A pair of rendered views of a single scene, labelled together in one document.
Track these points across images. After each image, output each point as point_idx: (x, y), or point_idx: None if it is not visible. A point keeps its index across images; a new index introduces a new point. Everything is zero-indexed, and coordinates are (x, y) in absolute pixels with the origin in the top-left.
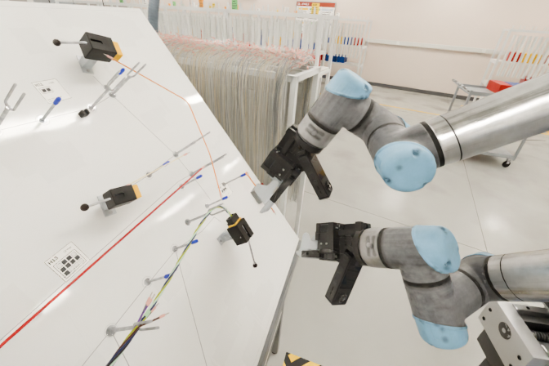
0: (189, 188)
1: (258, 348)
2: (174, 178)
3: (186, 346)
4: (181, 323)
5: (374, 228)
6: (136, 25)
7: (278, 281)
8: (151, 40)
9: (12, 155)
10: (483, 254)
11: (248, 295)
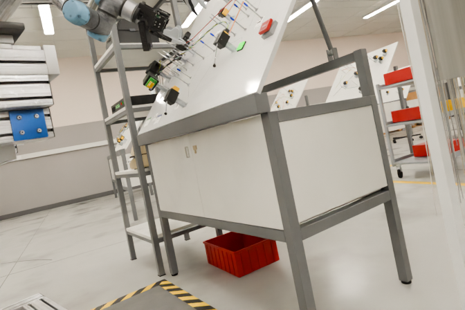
0: (250, 17)
1: (194, 111)
2: (250, 11)
3: (198, 79)
4: (204, 71)
5: (134, 1)
6: None
7: (221, 99)
8: None
9: (235, 1)
10: (78, 1)
11: (212, 86)
